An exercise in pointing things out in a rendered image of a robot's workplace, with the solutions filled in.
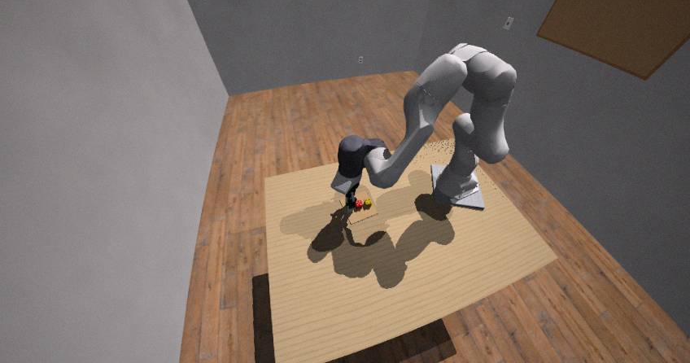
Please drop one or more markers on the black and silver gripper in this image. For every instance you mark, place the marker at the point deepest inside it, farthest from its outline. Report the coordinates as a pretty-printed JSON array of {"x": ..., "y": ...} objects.
[{"x": 350, "y": 197}]

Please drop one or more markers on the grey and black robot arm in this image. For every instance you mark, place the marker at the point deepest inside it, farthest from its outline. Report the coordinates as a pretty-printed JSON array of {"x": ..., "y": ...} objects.
[{"x": 479, "y": 134}]

